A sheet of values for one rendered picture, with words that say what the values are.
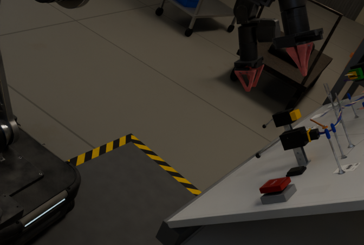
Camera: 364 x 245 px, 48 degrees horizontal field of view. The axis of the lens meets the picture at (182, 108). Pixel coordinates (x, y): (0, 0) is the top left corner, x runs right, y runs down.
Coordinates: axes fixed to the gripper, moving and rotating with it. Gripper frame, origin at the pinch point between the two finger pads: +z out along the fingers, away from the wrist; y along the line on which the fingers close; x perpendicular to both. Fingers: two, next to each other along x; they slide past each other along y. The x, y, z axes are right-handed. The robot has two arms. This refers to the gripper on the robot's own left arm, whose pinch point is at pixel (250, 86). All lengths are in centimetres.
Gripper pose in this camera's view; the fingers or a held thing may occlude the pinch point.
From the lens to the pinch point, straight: 136.4
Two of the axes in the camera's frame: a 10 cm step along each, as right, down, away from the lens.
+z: 1.1, 9.5, 3.0
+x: -8.7, -0.6, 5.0
